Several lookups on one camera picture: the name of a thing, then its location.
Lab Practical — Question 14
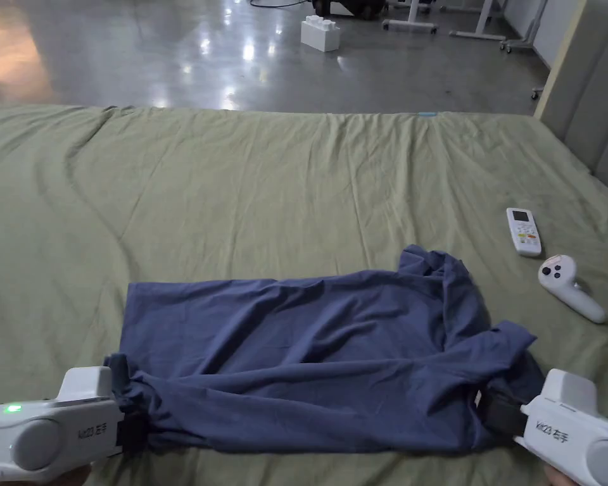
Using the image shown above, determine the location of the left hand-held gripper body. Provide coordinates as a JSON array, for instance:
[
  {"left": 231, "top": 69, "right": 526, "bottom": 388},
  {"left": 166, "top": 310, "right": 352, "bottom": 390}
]
[{"left": 0, "top": 366, "right": 149, "bottom": 485}]

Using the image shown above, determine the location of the person's left hand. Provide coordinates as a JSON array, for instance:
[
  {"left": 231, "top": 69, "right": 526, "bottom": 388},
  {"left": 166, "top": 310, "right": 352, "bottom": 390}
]
[{"left": 0, "top": 463, "right": 94, "bottom": 486}]

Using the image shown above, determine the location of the person's right hand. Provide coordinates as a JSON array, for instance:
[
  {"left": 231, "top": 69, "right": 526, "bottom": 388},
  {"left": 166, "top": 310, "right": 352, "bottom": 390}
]
[{"left": 543, "top": 463, "right": 583, "bottom": 486}]

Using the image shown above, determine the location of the bed with pale green sheet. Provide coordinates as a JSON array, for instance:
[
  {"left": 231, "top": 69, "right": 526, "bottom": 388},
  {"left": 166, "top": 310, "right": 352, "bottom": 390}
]
[{"left": 0, "top": 104, "right": 608, "bottom": 486}]

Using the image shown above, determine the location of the grey padded headboard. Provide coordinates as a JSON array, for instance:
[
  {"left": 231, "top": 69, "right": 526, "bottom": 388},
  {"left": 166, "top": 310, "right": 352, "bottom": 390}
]
[{"left": 533, "top": 0, "right": 608, "bottom": 191}]

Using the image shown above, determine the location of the dark blue shirt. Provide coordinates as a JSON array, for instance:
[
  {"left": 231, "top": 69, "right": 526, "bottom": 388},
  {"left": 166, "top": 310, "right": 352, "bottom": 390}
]
[{"left": 103, "top": 244, "right": 546, "bottom": 456}]

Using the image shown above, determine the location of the white remote control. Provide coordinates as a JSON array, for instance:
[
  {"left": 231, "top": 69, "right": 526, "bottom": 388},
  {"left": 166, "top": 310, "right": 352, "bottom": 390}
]
[{"left": 505, "top": 207, "right": 543, "bottom": 258}]

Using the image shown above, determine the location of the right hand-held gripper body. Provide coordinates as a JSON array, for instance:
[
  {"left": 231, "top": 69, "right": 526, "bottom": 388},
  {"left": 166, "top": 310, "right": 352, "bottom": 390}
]
[{"left": 478, "top": 368, "right": 608, "bottom": 486}]

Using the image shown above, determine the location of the white desk on casters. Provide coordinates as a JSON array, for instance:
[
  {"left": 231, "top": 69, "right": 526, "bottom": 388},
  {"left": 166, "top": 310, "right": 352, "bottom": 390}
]
[
  {"left": 382, "top": 0, "right": 440, "bottom": 36},
  {"left": 448, "top": 0, "right": 514, "bottom": 41}
]

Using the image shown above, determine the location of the white hand controller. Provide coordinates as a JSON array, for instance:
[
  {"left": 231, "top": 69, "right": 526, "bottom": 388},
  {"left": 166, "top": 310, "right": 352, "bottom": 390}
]
[{"left": 537, "top": 254, "right": 608, "bottom": 325}]

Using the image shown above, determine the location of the white brick-shaped box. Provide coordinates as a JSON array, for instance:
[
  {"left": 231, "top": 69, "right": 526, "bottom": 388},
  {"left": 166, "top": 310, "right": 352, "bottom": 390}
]
[{"left": 300, "top": 15, "right": 342, "bottom": 54}]

